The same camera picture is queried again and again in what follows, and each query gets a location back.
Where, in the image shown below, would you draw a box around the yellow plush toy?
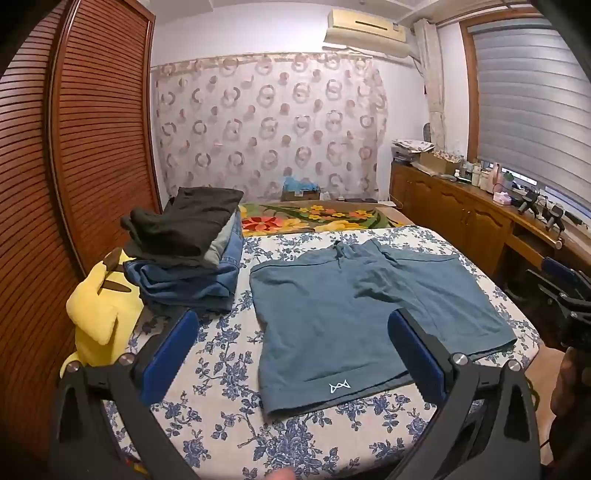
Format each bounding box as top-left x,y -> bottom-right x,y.
60,248 -> 148,376

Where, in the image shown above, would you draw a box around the blue plastic bag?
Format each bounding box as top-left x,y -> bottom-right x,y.
284,176 -> 320,192

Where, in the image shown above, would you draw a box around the stack of papers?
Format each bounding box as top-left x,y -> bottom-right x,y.
392,138 -> 435,162

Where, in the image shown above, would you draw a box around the stack of folded clothes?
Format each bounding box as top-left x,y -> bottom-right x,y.
124,212 -> 243,315

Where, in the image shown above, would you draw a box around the beige wall air conditioner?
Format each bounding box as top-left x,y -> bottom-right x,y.
322,8 -> 411,58

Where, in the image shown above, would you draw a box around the wooden louvred wardrobe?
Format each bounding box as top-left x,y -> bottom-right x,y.
0,0 -> 163,462

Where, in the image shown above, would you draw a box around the person's right hand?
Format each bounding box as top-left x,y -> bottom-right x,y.
550,348 -> 591,462

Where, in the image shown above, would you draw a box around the wooden sideboard cabinet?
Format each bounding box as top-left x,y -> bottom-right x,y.
389,161 -> 591,287

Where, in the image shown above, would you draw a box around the beige window curtain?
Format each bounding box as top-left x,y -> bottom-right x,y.
413,18 -> 446,145

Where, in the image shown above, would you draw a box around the teal blue shorts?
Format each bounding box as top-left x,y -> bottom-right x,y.
249,239 -> 518,418

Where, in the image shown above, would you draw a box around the colourful flower blanket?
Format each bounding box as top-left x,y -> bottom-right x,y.
240,202 -> 416,238

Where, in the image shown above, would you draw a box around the circle patterned sheer curtain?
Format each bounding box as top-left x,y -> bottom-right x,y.
150,52 -> 389,204

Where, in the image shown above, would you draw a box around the folded black pants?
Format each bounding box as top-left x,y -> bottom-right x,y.
121,187 -> 245,268

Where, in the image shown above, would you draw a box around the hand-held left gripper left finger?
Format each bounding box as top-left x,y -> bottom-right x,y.
48,308 -> 200,480

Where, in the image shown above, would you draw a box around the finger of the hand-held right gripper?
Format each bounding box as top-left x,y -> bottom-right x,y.
526,268 -> 591,319
541,257 -> 591,289

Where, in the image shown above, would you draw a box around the spare gripper on stand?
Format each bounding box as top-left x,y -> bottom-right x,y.
516,191 -> 539,216
545,205 -> 567,232

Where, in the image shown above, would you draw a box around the grey window blind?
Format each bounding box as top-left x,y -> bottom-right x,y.
466,18 -> 591,208

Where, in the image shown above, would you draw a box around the open cardboard box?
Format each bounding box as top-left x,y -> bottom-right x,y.
419,150 -> 462,175

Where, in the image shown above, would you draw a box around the blue floral white bed sheet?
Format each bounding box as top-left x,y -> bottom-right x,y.
102,226 -> 541,480

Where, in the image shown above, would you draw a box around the folded grey garment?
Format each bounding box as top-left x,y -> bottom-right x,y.
203,217 -> 238,268

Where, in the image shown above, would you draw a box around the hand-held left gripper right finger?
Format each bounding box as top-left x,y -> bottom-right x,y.
387,308 -> 543,480

